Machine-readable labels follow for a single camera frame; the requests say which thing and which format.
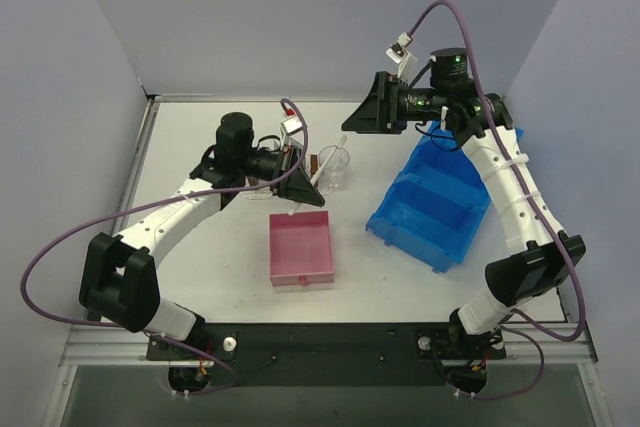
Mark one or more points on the aluminium frame rail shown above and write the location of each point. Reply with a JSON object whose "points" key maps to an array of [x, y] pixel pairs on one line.
{"points": [[93, 346]]}

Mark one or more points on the clear textured glass tray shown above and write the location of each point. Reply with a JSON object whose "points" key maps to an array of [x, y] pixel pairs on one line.
{"points": [[257, 191]]}

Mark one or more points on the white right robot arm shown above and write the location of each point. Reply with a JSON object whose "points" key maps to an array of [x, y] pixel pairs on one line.
{"points": [[541, 253]]}

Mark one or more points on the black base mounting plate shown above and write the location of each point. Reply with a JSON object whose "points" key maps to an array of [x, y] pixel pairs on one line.
{"points": [[404, 354]]}

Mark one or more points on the white toothbrush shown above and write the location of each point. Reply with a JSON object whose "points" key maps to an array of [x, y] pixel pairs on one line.
{"points": [[321, 168]]}

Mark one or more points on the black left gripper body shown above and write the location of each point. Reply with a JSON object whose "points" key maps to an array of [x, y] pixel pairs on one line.
{"points": [[286, 170]]}

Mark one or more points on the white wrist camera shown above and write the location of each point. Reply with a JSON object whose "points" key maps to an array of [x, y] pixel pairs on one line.
{"points": [[399, 53], [290, 130]]}

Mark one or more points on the pink plastic drawer box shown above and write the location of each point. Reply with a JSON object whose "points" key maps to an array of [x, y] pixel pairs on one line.
{"points": [[300, 249]]}

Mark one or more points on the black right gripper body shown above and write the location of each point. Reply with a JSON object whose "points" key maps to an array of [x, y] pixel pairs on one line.
{"points": [[392, 102]]}

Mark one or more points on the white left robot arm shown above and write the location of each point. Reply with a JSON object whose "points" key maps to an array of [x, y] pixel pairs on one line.
{"points": [[119, 280]]}

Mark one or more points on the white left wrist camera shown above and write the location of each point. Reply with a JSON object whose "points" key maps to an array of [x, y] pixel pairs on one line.
{"points": [[290, 130]]}

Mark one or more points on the blue plastic bin organizer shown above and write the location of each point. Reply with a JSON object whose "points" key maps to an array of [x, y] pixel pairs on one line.
{"points": [[435, 205]]}

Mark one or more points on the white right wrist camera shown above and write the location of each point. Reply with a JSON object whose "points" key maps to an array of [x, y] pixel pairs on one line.
{"points": [[399, 53]]}

